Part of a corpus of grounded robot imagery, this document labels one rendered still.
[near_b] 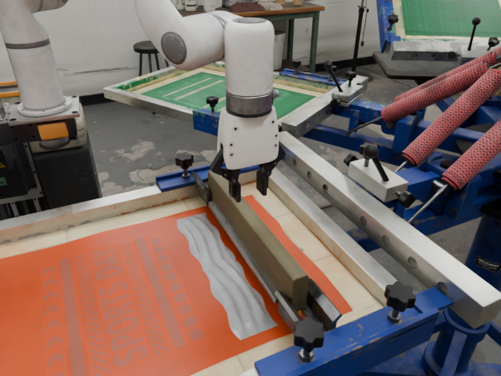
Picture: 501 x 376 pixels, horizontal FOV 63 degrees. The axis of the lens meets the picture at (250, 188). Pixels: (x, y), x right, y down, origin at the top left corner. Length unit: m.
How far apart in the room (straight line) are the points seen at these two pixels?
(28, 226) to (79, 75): 3.62
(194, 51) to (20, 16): 0.54
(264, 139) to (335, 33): 4.88
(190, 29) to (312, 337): 0.45
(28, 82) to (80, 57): 3.40
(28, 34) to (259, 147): 0.62
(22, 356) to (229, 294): 0.34
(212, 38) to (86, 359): 0.52
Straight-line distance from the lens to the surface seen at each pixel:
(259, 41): 0.62
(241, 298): 0.75
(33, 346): 0.78
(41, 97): 1.12
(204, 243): 0.87
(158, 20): 0.65
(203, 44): 0.63
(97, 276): 0.85
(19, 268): 0.93
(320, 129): 1.48
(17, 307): 0.85
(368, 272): 0.79
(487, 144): 1.03
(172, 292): 0.79
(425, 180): 1.00
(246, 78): 0.63
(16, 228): 1.00
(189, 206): 1.00
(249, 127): 0.67
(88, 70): 4.54
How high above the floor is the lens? 1.51
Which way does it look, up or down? 32 degrees down
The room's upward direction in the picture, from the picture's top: straight up
